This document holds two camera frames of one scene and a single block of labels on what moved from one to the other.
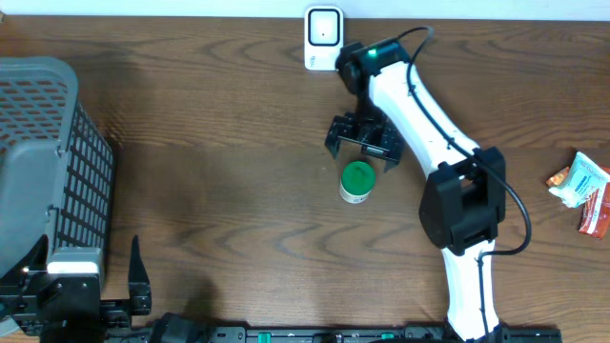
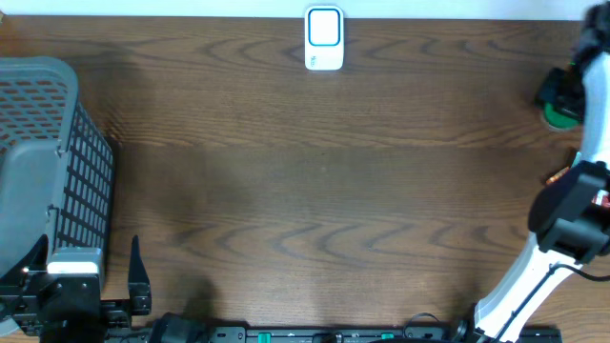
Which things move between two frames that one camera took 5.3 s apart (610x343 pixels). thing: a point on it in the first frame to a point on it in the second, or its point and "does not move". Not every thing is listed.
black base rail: (177, 328) does not move
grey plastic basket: (56, 167) does not move
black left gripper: (138, 304) does not move
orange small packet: (558, 178) does not move
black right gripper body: (369, 125) to (567, 86)
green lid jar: (356, 182) to (559, 120)
